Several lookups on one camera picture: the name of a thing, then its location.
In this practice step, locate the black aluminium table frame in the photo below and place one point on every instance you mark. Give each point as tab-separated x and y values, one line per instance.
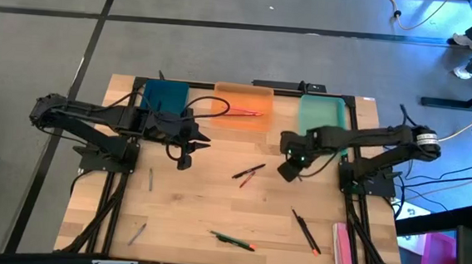
202	85

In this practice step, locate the black pen with scale print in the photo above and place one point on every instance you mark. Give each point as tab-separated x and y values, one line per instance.
232	243

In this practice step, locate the orange translucent plastic bin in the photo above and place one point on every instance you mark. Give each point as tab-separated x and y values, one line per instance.
242	99

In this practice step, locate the blue plastic bin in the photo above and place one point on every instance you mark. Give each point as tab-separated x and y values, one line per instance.
163	95

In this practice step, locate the red crayon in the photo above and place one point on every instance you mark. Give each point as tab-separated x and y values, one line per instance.
247	179

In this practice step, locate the black pencil with orange eraser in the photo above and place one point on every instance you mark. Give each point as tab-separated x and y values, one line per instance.
302	230

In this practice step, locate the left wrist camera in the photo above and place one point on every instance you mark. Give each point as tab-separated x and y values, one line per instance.
184	162

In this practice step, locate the black table base beam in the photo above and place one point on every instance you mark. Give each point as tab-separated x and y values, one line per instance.
442	103

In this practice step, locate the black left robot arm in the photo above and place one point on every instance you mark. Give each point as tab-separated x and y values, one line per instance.
95	114

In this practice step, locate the gray pen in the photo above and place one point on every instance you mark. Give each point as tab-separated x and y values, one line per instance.
137	234
150	179

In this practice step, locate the pink flat box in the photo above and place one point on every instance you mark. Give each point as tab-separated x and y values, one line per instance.
344	252

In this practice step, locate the black power strip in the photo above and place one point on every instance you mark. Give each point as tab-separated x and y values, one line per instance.
281	85

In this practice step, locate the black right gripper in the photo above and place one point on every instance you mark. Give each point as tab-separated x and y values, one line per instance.
297	153

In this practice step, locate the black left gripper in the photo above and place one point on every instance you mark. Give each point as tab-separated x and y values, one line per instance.
169	127

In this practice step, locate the pink storage bin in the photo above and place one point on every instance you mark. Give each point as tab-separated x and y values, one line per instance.
439	256

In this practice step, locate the red pencil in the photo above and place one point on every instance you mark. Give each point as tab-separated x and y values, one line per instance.
237	114
247	111

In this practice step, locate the green pencil with orange eraser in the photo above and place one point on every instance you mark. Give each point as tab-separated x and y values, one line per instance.
228	238

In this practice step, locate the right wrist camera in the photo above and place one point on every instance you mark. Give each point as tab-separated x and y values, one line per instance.
288	172

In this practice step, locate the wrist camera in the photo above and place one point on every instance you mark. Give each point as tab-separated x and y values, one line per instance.
288	172
184	162

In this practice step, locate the teal plastic bin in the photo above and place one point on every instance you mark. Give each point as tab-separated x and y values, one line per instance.
320	113

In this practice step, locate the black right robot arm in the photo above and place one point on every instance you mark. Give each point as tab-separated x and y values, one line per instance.
365	134

